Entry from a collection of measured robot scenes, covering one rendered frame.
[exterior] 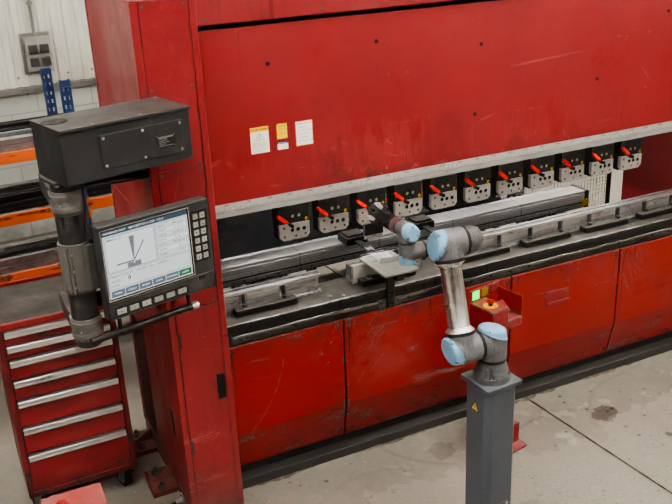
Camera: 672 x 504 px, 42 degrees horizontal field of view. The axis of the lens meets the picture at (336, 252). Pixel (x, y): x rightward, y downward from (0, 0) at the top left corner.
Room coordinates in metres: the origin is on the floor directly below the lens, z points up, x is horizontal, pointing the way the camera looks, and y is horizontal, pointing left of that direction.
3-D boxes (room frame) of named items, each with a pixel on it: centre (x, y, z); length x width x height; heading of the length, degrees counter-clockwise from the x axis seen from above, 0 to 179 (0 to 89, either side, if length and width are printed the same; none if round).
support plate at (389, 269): (3.83, -0.25, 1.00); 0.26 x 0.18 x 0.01; 25
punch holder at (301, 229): (3.78, 0.20, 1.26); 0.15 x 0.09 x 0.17; 115
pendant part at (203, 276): (3.01, 0.68, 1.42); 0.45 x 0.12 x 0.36; 129
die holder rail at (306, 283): (3.73, 0.31, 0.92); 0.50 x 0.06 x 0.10; 115
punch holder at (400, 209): (4.04, -0.34, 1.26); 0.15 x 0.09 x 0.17; 115
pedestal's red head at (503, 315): (3.81, -0.76, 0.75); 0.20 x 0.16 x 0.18; 126
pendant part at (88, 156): (3.05, 0.77, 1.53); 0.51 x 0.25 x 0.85; 129
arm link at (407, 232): (3.52, -0.31, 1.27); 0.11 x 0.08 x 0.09; 25
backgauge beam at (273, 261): (4.41, -0.42, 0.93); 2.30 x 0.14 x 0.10; 115
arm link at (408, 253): (3.53, -0.32, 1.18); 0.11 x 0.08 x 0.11; 112
